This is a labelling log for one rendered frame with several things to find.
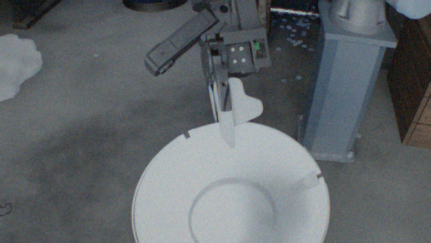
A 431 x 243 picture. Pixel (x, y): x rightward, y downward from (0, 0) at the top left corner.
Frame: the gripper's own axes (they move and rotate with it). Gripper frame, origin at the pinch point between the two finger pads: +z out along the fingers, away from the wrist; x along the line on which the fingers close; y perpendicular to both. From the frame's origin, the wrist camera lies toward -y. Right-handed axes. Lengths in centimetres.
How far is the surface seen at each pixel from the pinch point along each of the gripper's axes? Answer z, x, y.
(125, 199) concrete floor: 16, 57, -21
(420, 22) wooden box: -24, 48, 82
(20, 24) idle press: -70, 139, -75
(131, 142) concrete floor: 0, 73, -18
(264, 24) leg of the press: -39, 95, 41
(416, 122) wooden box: 9, 49, 73
